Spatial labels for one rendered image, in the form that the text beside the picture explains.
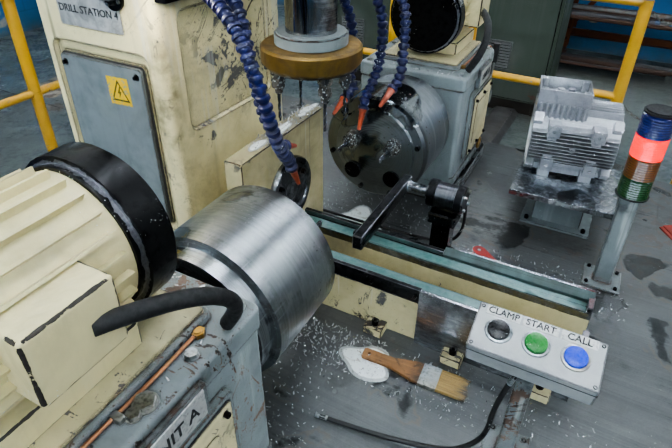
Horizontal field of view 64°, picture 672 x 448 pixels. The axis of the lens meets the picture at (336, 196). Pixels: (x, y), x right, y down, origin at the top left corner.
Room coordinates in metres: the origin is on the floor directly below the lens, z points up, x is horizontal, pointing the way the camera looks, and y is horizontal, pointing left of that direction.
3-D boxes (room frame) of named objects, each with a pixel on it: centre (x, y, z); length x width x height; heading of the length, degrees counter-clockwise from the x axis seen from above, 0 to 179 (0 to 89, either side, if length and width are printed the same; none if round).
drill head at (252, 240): (0.60, 0.17, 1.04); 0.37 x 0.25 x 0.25; 153
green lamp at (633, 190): (0.93, -0.61, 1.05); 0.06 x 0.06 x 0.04
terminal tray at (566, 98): (1.25, -0.56, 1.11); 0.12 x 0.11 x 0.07; 71
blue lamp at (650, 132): (0.93, -0.61, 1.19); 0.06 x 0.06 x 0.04
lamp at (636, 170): (0.93, -0.61, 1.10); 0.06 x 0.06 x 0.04
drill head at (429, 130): (1.21, -0.14, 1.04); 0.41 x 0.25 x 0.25; 153
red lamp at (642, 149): (0.93, -0.61, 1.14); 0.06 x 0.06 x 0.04
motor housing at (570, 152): (1.24, -0.60, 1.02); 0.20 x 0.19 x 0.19; 71
